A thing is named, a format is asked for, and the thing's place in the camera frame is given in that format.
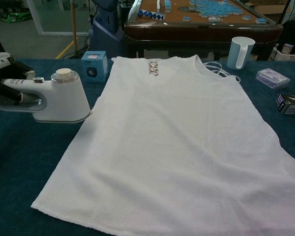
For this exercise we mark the blue mahjong tile stack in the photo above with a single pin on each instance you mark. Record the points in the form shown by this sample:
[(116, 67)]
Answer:
[(168, 6)]

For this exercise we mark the white framed glass door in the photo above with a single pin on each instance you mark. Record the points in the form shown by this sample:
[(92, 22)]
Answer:
[(38, 19)]

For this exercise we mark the black purple carton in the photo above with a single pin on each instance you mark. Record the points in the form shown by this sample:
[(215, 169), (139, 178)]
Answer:
[(290, 104)]

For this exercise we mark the light blue white pitcher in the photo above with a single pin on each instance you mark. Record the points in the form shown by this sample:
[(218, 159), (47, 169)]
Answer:
[(238, 52)]

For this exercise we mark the white faced mahjong tile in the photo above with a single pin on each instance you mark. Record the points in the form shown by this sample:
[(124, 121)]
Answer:
[(211, 19), (218, 19)]

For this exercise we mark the wooden pole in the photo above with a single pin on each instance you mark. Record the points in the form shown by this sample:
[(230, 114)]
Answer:
[(74, 24)]

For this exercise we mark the blue mahjong tile pile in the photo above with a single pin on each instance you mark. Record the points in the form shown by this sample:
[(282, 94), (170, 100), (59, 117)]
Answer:
[(211, 7)]

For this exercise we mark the white storage basket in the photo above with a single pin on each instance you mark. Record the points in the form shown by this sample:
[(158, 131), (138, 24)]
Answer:
[(285, 55)]

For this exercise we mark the black bag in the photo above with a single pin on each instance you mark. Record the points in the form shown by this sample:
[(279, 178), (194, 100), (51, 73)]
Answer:
[(293, 30)]

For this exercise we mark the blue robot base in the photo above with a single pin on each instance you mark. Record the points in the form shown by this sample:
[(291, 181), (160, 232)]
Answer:
[(105, 37)]

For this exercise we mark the brown mahjong table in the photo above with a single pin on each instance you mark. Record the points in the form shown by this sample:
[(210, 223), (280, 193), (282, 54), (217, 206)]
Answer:
[(199, 32)]

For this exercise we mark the white sleeveless top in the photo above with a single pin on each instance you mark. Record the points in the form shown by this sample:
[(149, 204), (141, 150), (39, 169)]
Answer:
[(162, 147)]

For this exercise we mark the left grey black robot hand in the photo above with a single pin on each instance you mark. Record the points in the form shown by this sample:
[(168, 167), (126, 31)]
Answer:
[(5, 67)]

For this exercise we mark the clear plastic purple case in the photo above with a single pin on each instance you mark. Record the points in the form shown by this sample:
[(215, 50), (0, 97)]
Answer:
[(273, 78)]

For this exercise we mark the light blue speaker box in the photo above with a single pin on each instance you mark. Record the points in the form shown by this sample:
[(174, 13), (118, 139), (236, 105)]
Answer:
[(94, 68)]

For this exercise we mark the white handheld steam iron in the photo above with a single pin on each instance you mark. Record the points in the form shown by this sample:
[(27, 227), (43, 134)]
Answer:
[(64, 98)]

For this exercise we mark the blue white snake puzzle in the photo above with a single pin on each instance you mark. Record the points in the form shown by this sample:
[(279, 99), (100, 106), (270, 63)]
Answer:
[(150, 14)]

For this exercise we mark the green bag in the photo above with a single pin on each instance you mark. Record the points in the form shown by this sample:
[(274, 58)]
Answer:
[(14, 17)]

